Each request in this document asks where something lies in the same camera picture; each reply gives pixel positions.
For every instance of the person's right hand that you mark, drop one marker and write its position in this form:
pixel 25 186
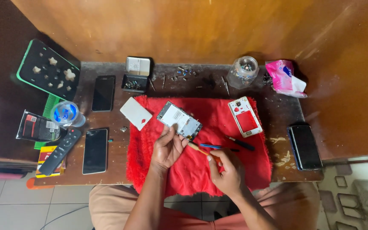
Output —
pixel 230 175

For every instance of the person's left hand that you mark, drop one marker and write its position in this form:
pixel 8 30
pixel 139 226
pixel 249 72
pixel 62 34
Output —
pixel 166 150

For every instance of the disassembled phone frame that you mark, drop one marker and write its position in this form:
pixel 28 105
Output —
pixel 180 119

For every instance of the red fluffy cloth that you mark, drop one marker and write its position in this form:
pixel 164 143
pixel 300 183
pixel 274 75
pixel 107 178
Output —
pixel 228 172

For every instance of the black screwdriver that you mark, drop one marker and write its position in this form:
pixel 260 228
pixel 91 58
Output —
pixel 241 143

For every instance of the blue tweezers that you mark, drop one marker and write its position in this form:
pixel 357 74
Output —
pixel 211 146

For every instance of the small metal part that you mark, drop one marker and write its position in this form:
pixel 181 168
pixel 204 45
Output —
pixel 124 129

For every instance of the white phone back cover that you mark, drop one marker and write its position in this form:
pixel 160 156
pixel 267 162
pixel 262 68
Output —
pixel 135 112

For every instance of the white and red phone housing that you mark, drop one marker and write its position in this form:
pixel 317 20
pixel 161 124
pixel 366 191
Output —
pixel 246 119

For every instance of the metal screwdriver bit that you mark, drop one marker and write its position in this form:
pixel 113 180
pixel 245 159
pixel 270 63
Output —
pixel 164 81
pixel 152 84

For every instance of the black smartphone with white edge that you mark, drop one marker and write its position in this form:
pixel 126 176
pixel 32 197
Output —
pixel 95 151

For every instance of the pile of small screws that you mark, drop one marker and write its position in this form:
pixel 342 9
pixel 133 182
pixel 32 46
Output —
pixel 184 72

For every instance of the black smartphone with blue edge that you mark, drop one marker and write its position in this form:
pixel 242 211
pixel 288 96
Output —
pixel 305 147

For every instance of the person's pink shorts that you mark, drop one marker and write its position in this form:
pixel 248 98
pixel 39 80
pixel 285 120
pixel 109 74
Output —
pixel 110 207

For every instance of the open metal tin box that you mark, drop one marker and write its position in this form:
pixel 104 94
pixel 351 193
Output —
pixel 136 75

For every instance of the clear plastic jar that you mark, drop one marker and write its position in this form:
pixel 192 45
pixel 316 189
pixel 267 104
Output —
pixel 243 73

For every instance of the pile of black small parts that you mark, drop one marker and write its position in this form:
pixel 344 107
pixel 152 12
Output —
pixel 267 79

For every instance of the clear plastic water cup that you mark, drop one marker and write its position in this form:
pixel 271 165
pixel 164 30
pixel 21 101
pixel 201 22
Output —
pixel 65 114

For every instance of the black remote control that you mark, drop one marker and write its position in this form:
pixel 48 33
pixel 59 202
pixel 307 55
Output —
pixel 59 152

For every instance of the pink tissue pack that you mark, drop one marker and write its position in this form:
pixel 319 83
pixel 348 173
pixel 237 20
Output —
pixel 281 78

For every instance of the yellow and red box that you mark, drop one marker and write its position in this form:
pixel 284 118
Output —
pixel 43 156

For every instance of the green comb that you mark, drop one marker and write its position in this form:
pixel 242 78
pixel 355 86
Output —
pixel 48 107

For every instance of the patterned grey rug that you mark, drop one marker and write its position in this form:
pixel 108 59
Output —
pixel 356 198

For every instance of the black packaged item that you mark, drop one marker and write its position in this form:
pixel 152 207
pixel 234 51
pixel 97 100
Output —
pixel 37 127

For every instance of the black tray with green rim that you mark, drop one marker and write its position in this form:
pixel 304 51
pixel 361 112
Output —
pixel 48 68

